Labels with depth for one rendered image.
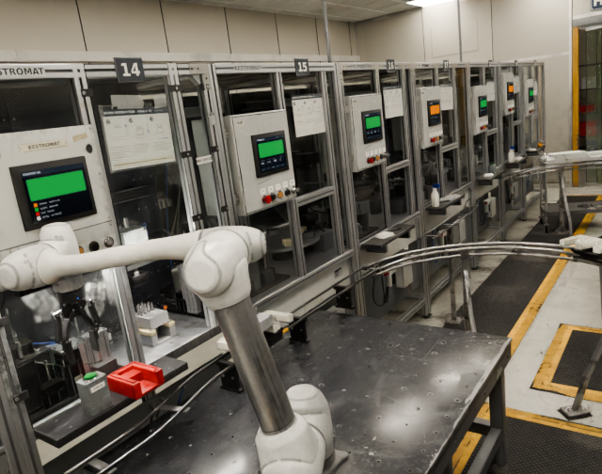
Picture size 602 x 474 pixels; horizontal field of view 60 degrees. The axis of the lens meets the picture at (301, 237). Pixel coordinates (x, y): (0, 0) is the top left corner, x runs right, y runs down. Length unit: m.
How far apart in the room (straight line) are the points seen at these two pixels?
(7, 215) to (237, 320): 0.81
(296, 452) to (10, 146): 1.22
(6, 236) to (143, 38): 5.30
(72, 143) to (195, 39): 5.65
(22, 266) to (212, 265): 0.55
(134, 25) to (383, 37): 5.29
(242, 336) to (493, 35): 8.94
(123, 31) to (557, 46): 6.54
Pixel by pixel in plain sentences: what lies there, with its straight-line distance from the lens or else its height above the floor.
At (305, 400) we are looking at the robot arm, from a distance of 1.65.
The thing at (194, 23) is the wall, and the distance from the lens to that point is 7.53.
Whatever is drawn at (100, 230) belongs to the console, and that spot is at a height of 1.47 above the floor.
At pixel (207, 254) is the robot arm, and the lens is 1.28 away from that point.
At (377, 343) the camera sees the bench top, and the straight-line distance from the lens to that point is 2.55.
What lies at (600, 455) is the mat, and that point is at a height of 0.01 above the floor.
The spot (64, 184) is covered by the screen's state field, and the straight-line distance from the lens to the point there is 1.87.
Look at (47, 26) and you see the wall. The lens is 6.24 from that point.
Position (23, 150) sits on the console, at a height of 1.77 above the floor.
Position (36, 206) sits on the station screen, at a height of 1.60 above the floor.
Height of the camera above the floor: 1.79
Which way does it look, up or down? 14 degrees down
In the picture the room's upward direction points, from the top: 7 degrees counter-clockwise
